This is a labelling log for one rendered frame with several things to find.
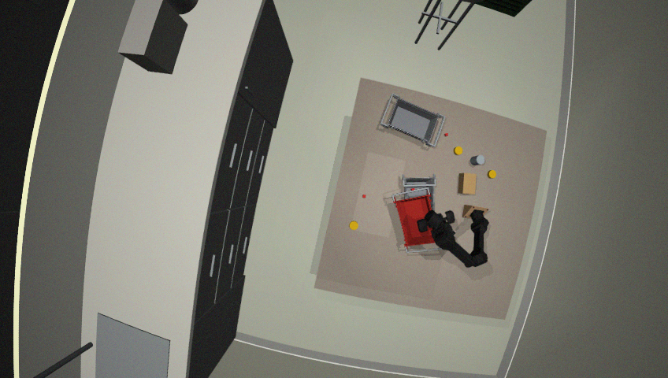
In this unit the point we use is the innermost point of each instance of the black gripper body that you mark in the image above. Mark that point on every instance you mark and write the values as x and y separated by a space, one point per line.
422 224

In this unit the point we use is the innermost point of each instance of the grey cylinder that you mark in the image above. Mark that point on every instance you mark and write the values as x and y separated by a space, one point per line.
477 160

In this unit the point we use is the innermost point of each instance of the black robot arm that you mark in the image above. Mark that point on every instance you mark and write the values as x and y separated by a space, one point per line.
442 234

